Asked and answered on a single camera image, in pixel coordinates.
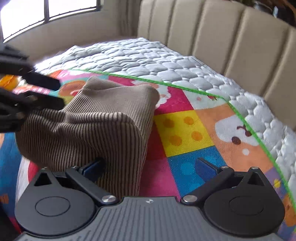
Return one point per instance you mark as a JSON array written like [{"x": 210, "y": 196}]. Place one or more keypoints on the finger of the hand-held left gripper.
[
  {"x": 44, "y": 102},
  {"x": 41, "y": 80}
]

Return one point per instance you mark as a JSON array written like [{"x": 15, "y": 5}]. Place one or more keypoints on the barred window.
[{"x": 69, "y": 5}]

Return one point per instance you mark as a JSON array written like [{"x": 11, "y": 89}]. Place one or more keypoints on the beige ribbed pants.
[{"x": 92, "y": 129}]

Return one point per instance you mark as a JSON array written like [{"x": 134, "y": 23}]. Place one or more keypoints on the beige padded headboard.
[{"x": 231, "y": 34}]

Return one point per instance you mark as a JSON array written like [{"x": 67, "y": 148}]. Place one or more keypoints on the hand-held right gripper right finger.
[{"x": 204, "y": 168}]

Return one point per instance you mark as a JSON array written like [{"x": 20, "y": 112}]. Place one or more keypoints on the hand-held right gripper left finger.
[{"x": 92, "y": 169}]

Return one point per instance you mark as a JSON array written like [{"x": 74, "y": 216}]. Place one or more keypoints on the white quilted bed cover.
[{"x": 150, "y": 60}]

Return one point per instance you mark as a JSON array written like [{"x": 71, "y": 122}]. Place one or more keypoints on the orange plastic cup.
[{"x": 8, "y": 83}]

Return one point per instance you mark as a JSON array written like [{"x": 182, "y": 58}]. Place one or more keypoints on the beige curtain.
[{"x": 129, "y": 18}]

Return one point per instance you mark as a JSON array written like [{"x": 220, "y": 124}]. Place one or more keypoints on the colourful printed play mat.
[{"x": 185, "y": 129}]

